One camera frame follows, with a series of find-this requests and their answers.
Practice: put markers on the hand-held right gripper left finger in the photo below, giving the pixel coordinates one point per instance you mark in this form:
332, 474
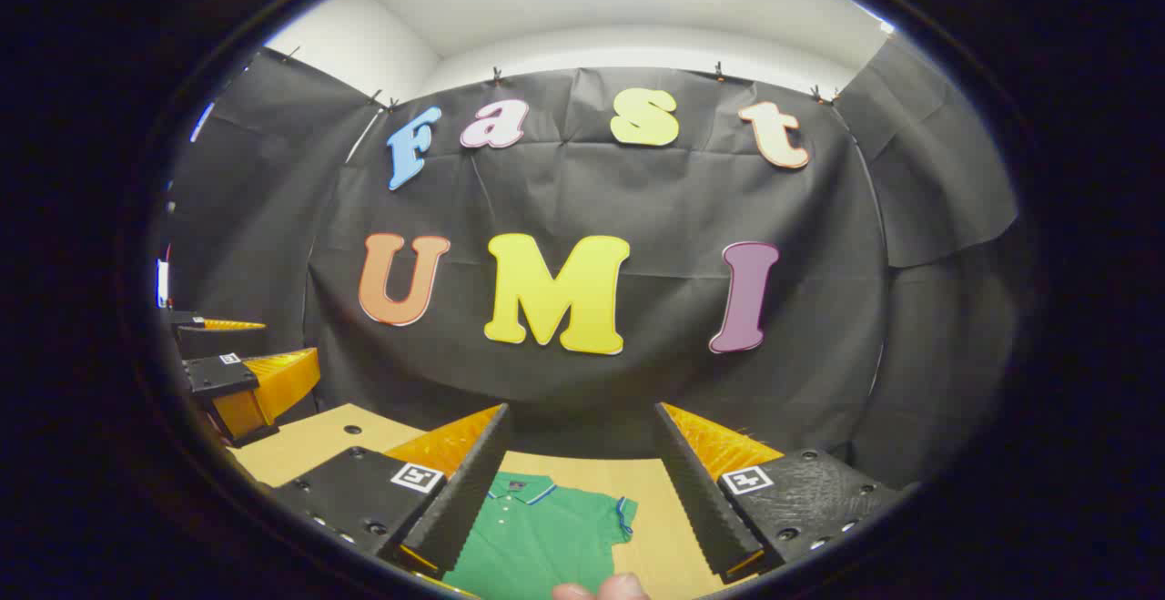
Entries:
460, 500

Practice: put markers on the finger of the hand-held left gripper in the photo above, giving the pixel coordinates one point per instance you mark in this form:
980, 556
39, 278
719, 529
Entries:
218, 377
187, 320

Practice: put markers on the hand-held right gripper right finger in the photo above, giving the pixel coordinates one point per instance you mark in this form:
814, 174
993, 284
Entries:
696, 500

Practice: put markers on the green T-shirt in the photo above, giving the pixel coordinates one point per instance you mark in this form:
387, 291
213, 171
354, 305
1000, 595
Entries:
537, 536

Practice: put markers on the bright white screen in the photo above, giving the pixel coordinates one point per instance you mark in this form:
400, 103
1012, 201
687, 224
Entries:
163, 283

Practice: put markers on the black backdrop cloth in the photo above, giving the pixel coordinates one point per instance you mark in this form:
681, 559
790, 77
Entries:
564, 190

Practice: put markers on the row of small cloth clips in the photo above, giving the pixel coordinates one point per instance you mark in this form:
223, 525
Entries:
497, 76

